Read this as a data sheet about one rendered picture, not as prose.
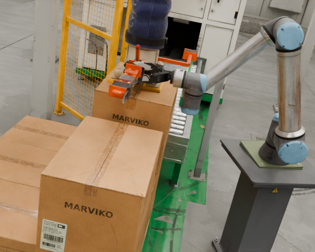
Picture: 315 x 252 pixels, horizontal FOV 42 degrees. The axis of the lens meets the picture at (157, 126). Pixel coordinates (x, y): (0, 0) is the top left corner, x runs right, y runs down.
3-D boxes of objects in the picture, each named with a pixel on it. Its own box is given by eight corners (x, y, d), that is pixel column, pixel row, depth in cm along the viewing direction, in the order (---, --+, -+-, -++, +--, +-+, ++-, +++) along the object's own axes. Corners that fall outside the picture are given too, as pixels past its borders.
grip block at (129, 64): (125, 70, 212) (127, 59, 210) (144, 74, 212) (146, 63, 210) (122, 74, 205) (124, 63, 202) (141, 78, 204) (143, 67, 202)
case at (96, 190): (78, 181, 224) (86, 115, 208) (150, 197, 222) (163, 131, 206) (34, 256, 169) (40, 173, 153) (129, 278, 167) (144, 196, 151)
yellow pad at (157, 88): (150, 72, 251) (151, 65, 249) (166, 76, 250) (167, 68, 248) (141, 89, 220) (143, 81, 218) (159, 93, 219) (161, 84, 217)
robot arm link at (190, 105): (197, 109, 219) (202, 88, 214) (198, 118, 209) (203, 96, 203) (180, 106, 219) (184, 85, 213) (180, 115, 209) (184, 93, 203)
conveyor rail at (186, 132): (195, 74, 506) (198, 59, 498) (199, 75, 505) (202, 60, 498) (177, 160, 295) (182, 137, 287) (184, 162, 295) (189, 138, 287)
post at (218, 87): (193, 173, 365) (219, 65, 324) (200, 175, 364) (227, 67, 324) (192, 177, 358) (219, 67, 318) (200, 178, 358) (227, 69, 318)
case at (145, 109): (111, 118, 278) (119, 61, 262) (169, 130, 276) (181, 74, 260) (86, 158, 223) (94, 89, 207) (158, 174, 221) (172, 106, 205)
